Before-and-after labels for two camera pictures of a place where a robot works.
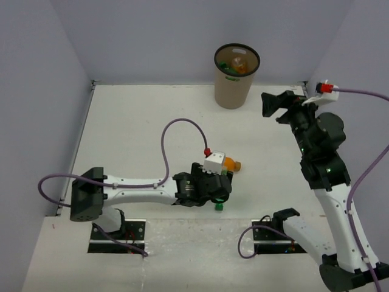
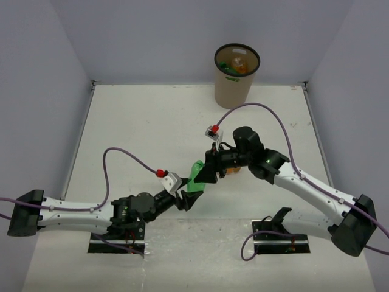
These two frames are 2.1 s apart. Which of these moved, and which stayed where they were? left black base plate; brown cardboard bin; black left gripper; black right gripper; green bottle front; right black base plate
Moved: black left gripper; black right gripper; green bottle front
Stayed: brown cardboard bin; left black base plate; right black base plate
